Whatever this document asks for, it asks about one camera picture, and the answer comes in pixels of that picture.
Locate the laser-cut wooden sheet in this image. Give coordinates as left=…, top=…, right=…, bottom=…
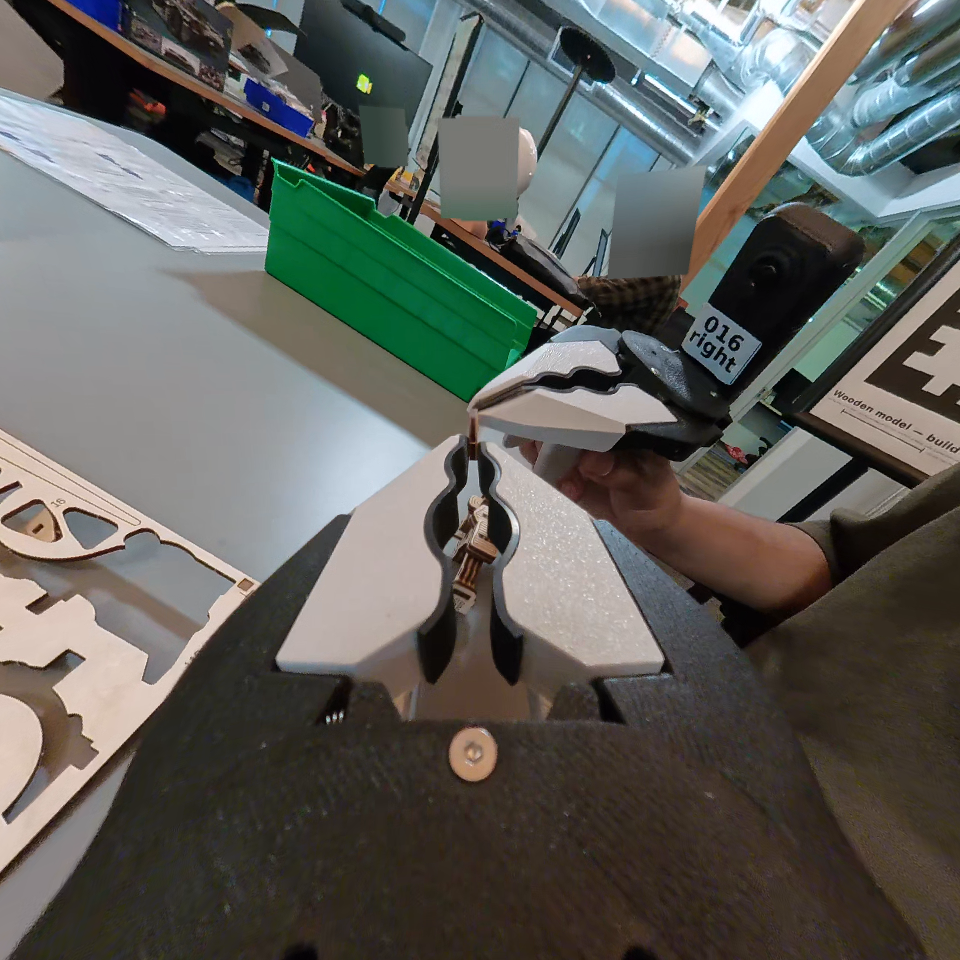
left=0, top=427, right=261, bottom=875

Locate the wooden post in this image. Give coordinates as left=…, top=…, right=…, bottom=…
left=678, top=0, right=920, bottom=294

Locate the small wooden model part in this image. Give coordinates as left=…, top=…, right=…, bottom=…
left=452, top=420, right=500, bottom=612

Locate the person's right hand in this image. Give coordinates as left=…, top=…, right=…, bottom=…
left=517, top=438, right=681, bottom=546

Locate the printed paper sheet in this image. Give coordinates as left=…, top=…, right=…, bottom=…
left=0, top=96, right=271, bottom=256

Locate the black and white sign board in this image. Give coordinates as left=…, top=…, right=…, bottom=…
left=780, top=258, right=960, bottom=489

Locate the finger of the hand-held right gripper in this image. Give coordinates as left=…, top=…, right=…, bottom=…
left=468, top=382, right=676, bottom=453
left=472, top=326, right=624, bottom=411

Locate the small blue bin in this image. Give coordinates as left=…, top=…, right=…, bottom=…
left=243, top=78, right=315, bottom=138

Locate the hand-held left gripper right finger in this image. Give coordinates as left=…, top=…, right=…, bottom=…
left=480, top=442, right=669, bottom=687

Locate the black monitor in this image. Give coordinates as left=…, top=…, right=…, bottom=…
left=292, top=0, right=435, bottom=121

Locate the person's right forearm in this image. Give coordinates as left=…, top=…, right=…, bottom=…
left=660, top=491, right=835, bottom=625

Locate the wooden background table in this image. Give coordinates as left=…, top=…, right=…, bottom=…
left=45, top=0, right=594, bottom=320

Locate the black floor lamp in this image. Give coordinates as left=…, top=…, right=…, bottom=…
left=536, top=26, right=618, bottom=162

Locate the dark photo board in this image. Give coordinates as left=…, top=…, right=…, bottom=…
left=123, top=0, right=234, bottom=93

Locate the grey desk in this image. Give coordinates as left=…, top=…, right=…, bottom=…
left=0, top=86, right=481, bottom=960

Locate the silver ventilation duct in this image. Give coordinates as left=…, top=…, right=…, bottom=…
left=806, top=0, right=960, bottom=177

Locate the person's olive shirt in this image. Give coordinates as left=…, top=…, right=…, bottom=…
left=738, top=461, right=960, bottom=960

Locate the green plastic bin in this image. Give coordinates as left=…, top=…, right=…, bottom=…
left=264, top=159, right=539, bottom=402

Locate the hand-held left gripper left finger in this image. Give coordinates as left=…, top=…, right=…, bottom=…
left=275, top=433, right=470, bottom=687

